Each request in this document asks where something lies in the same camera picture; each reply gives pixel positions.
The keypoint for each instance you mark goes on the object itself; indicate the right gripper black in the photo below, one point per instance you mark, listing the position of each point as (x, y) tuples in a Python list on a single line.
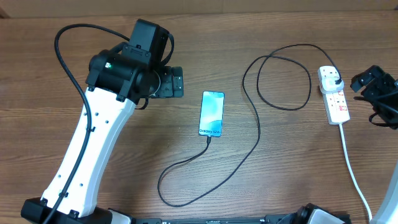
[(379, 83)]

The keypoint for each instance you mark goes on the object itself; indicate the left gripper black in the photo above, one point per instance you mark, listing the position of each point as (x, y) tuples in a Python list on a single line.
[(168, 88)]

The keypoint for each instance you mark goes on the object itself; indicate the smartphone with blue screen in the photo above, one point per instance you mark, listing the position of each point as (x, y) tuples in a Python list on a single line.
[(211, 114)]

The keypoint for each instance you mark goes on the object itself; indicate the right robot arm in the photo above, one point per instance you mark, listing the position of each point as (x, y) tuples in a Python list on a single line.
[(387, 212)]

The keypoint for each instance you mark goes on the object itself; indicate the white power strip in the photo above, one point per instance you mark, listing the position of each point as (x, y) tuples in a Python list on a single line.
[(335, 104)]

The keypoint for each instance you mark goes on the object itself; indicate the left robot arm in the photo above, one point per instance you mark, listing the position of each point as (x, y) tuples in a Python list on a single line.
[(135, 69)]

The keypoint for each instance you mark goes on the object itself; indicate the white charger plug adapter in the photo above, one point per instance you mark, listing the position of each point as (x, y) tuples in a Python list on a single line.
[(329, 85)]

